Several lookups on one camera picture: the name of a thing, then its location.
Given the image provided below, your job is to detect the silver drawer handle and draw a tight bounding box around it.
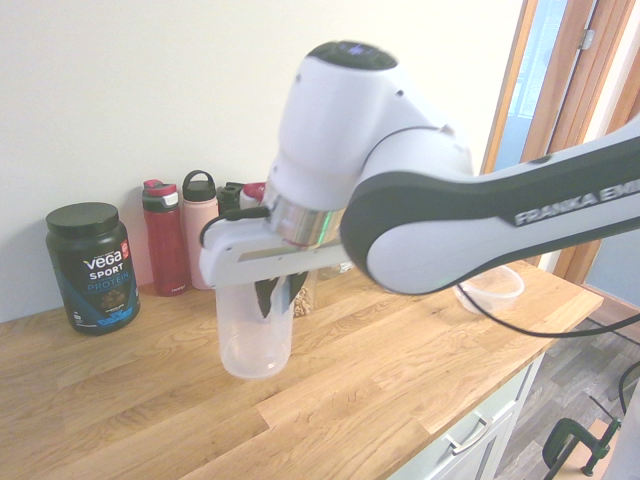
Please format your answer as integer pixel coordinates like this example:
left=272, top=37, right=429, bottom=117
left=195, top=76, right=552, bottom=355
left=444, top=410, right=494, bottom=455

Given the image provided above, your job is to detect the red water bottle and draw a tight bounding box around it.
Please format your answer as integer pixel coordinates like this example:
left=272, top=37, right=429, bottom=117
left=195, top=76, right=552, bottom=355
left=142, top=179, right=189, bottom=298

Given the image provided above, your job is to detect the clear plastic pitcher blue lid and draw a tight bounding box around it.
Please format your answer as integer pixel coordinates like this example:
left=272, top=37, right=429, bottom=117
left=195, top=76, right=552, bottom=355
left=214, top=279, right=295, bottom=380

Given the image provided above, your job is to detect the wooden door frame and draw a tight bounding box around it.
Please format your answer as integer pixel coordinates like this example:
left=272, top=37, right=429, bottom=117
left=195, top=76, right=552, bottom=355
left=480, top=0, right=640, bottom=296

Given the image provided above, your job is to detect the pink water bottle dark cap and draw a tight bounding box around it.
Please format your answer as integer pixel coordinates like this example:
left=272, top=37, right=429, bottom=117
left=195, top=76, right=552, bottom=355
left=181, top=169, right=220, bottom=291

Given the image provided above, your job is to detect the black shaker bottle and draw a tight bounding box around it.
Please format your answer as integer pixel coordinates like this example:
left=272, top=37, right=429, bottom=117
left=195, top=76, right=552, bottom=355
left=217, top=182, right=246, bottom=216

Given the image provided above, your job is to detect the black camera cable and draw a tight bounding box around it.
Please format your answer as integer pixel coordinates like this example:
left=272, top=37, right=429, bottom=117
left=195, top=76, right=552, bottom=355
left=199, top=208, right=640, bottom=346

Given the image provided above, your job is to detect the glass jar red checkered lid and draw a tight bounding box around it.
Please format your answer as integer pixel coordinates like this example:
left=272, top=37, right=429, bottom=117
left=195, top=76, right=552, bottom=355
left=239, top=181, right=269, bottom=211

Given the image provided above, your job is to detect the black Vega protein tub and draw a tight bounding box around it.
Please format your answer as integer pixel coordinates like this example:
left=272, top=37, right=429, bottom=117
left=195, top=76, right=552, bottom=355
left=45, top=202, right=142, bottom=337

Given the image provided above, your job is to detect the clear plastic bowl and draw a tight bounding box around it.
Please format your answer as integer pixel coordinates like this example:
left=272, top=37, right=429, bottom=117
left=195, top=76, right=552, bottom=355
left=452, top=264, right=525, bottom=316

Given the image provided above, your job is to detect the pale green drawer cabinet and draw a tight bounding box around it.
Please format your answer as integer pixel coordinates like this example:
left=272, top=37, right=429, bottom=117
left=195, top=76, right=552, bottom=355
left=399, top=349, right=546, bottom=480

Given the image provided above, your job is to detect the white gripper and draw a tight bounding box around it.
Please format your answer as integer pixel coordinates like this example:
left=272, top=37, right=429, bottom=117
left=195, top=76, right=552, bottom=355
left=198, top=209, right=352, bottom=322

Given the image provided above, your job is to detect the green metal clamp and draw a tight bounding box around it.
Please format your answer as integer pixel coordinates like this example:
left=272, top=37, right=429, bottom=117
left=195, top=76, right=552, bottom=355
left=542, top=417, right=624, bottom=480

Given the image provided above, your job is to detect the clear food container white lid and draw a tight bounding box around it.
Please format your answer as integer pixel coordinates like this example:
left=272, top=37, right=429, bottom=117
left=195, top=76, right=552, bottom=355
left=292, top=267, right=354, bottom=319

